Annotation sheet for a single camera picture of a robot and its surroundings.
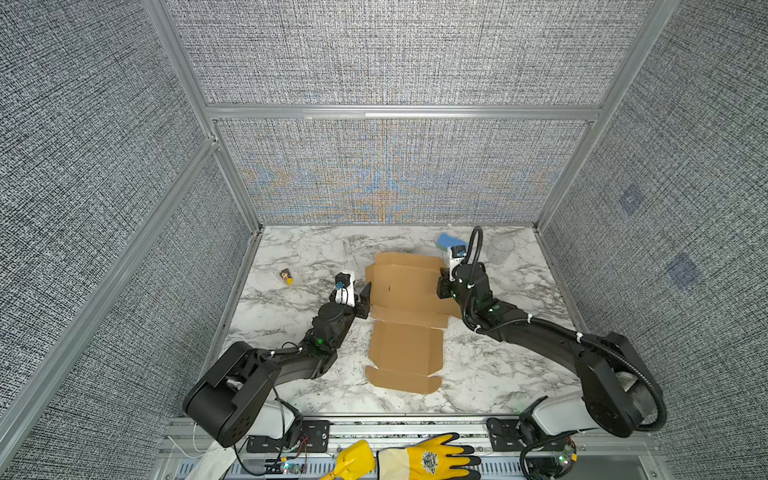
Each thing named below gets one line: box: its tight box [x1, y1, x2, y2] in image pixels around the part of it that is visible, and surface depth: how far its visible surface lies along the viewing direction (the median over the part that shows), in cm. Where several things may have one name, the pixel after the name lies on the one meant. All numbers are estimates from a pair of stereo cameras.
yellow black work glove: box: [377, 432, 481, 480], surface depth 70 cm
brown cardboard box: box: [366, 252, 462, 394], surface depth 90 cm
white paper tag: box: [185, 440, 237, 480], surface depth 70 cm
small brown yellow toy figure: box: [279, 268, 295, 285], surface depth 105 cm
